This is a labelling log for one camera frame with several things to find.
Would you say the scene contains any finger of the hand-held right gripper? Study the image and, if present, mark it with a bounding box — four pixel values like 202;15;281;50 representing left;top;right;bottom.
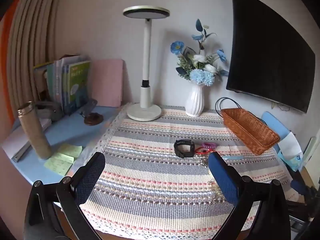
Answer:
290;179;316;205

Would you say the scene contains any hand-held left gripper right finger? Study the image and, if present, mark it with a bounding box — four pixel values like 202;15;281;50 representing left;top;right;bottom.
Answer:
208;152;292;240

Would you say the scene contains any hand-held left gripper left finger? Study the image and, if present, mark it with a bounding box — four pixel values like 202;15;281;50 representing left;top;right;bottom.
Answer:
24;152;106;240

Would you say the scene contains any clear bead bracelet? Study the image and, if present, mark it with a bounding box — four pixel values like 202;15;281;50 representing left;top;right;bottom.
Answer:
209;182;225;205

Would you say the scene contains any red string bracelet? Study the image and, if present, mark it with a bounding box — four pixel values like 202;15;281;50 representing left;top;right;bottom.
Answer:
195;147;233;155

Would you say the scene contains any black wrist watch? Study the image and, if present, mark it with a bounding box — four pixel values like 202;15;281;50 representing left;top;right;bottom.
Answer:
174;139;195;158

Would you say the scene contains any brown wicker basket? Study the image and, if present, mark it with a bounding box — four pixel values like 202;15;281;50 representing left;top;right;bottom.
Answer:
221;108;280;155

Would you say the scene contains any green sticky note pad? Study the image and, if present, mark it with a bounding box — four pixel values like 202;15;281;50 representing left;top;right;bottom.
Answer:
44;153;75;177
57;144;83;158

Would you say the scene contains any tissue pack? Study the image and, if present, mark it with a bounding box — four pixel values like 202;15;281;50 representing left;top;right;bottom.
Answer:
277;131;304;172

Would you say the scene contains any brown round dish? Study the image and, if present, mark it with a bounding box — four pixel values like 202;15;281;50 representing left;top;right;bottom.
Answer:
84;113;103;125

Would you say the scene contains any striped woven table mat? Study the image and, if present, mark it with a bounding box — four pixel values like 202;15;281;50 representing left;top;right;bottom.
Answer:
82;102;293;240

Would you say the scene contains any beige thermos bottle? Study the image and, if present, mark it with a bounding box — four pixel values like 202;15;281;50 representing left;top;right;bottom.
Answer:
17;102;52;160

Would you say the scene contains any grey plush item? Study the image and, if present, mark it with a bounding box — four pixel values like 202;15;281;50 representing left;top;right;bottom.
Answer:
35;101;63;122

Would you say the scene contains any white ribbed vase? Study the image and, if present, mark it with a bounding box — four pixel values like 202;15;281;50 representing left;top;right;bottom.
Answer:
185;84;206;117

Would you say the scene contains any white notebook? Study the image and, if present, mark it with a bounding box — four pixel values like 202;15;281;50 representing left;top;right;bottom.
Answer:
1;119;52;162

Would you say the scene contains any row of books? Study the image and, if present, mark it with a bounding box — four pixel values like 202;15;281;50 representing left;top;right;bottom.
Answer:
34;54;91;114

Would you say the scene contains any pink folder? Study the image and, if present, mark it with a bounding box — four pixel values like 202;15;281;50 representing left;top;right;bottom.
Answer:
91;59;125;108

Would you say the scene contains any black flat screen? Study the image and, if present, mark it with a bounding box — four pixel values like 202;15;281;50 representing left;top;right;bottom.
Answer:
226;0;316;113

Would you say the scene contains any orange panel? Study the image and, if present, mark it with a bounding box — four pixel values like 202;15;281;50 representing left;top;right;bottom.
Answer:
0;0;23;115

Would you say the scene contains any white desk lamp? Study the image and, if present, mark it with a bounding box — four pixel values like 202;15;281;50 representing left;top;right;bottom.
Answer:
122;6;170;121

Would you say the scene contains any beige curtain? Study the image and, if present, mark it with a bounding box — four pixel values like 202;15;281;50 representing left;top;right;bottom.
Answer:
6;0;65;105

